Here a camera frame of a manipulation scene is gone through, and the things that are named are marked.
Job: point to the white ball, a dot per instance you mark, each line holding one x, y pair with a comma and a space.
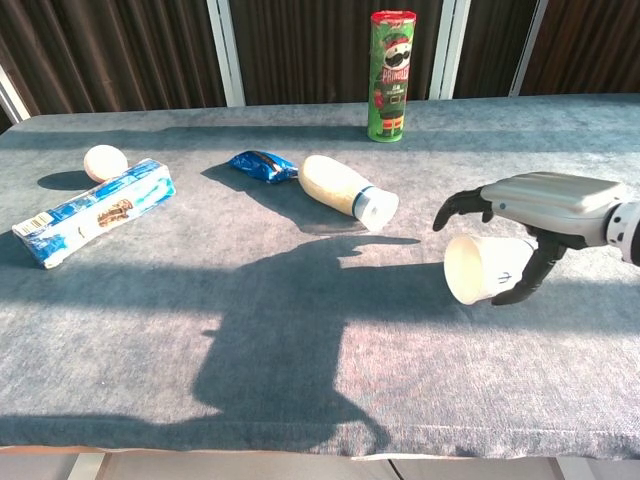
105, 162

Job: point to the blue and white biscuit box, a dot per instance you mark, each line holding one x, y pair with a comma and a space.
95, 212

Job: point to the white window frame post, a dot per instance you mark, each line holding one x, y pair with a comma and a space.
12, 97
226, 50
527, 50
444, 47

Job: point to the blue Oreo snack packet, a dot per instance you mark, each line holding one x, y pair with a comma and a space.
262, 166

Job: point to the green Pringles can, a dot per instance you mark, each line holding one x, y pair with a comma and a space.
392, 80

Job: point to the white bottle with clear cap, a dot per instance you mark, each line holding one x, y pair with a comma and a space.
332, 186

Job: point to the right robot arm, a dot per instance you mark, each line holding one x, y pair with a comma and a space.
625, 230

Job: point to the right silver and black robot hand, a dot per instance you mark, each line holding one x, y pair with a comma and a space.
555, 205

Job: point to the blue-grey tablecloth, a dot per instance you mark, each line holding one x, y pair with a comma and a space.
320, 360

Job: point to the white paper cup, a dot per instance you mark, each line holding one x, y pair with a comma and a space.
482, 267

